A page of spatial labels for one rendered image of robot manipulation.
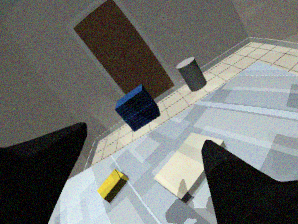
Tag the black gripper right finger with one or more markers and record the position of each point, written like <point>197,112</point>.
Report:
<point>240,193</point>

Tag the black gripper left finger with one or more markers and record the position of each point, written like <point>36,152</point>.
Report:
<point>32,174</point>

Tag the yellow rectangular block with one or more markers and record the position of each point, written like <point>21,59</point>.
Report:
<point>109,189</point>

